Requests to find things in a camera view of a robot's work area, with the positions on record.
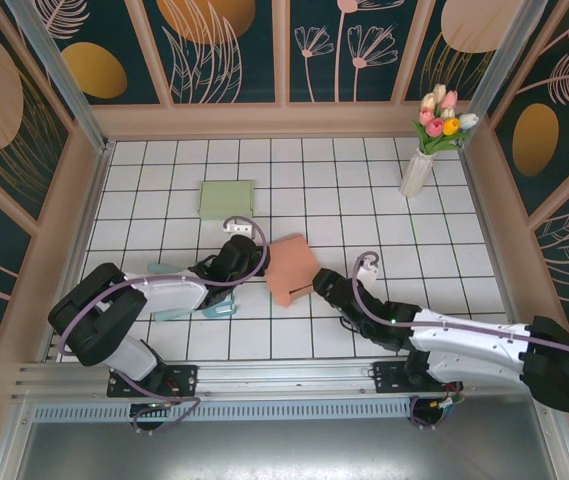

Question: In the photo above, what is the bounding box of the pink paper box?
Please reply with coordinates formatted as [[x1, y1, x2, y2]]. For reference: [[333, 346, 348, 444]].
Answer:
[[265, 235, 320, 310]]

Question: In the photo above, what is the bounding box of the green paper box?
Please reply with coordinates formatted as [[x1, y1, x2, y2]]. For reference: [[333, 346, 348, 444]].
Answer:
[[198, 179, 257, 223]]

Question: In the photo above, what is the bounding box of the blue toy garden fork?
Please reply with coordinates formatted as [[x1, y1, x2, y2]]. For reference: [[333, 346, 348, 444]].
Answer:
[[153, 298, 240, 323]]

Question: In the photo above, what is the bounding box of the white ribbed vase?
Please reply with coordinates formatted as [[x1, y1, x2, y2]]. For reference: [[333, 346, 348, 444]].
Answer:
[[397, 148, 436, 200]]

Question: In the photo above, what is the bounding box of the grey metal sheet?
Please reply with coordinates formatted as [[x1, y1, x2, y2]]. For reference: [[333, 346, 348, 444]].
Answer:
[[11, 422, 563, 480]]

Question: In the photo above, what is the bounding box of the artificial tulip bouquet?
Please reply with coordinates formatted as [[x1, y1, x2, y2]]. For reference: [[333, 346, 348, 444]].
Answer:
[[412, 83, 481, 157]]

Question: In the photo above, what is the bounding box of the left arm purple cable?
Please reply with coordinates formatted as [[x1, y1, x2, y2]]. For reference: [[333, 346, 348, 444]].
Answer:
[[57, 216, 269, 434]]

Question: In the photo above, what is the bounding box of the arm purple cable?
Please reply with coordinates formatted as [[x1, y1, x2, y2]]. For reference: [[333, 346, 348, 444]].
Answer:
[[57, 216, 269, 434], [351, 251, 569, 432]]

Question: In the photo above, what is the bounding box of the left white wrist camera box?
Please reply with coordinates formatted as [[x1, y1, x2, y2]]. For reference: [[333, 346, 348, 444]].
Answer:
[[221, 221, 255, 241]]

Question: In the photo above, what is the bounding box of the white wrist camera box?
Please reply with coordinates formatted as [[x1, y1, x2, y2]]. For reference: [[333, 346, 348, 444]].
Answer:
[[221, 221, 255, 241], [354, 262, 380, 284]]

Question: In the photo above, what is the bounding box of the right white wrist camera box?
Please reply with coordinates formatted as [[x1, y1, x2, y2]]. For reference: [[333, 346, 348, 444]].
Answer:
[[354, 262, 380, 284]]

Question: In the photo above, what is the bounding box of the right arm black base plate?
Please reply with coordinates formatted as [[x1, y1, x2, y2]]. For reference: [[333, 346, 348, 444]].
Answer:
[[373, 357, 465, 394]]

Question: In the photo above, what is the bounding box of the aluminium front rail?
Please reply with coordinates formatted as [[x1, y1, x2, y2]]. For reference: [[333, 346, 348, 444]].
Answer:
[[10, 353, 559, 404]]

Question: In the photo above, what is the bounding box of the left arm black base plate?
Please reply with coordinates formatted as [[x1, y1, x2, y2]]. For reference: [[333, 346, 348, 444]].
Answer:
[[107, 363, 200, 399]]

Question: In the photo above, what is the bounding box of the slotted grey cable duct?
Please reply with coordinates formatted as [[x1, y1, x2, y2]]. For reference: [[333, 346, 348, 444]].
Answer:
[[31, 398, 414, 424]]

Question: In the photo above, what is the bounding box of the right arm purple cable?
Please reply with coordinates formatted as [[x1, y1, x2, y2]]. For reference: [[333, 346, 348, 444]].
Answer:
[[351, 251, 569, 432]]

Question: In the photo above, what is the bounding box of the aluminium corner post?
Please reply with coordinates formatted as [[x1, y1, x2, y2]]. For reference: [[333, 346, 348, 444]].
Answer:
[[457, 0, 551, 151], [3, 0, 116, 154]]

